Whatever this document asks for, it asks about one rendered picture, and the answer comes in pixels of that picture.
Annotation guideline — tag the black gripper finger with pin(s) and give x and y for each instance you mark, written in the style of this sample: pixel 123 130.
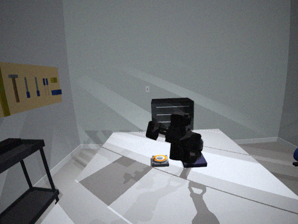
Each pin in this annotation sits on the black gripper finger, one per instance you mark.
pixel 154 131
pixel 187 141

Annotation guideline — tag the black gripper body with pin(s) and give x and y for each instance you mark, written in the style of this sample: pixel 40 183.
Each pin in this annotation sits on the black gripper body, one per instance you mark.
pixel 173 135

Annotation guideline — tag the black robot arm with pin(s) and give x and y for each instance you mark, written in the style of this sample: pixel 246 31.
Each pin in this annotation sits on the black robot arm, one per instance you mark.
pixel 181 120

